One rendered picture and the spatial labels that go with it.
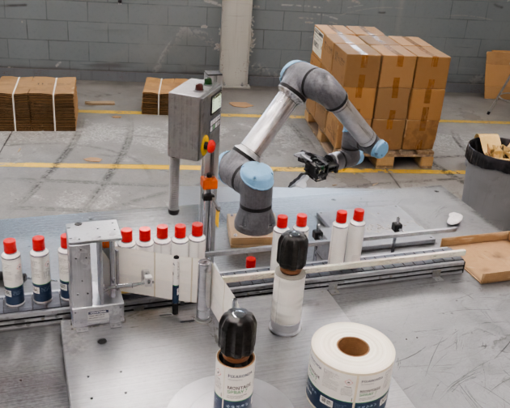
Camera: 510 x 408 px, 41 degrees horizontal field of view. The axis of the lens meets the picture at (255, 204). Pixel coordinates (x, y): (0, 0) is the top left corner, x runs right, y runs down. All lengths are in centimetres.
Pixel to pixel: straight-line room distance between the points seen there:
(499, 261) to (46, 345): 157
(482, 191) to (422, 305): 224
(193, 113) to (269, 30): 556
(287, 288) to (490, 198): 274
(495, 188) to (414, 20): 369
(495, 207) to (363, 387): 294
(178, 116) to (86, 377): 73
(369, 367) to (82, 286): 78
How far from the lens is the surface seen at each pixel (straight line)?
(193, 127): 191
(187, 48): 739
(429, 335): 213
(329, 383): 165
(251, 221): 242
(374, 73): 534
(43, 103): 596
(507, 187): 440
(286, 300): 187
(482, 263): 259
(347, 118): 256
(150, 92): 636
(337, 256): 223
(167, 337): 191
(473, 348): 213
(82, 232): 187
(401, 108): 550
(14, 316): 205
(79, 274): 187
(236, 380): 153
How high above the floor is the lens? 201
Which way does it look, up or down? 25 degrees down
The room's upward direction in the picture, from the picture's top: 4 degrees clockwise
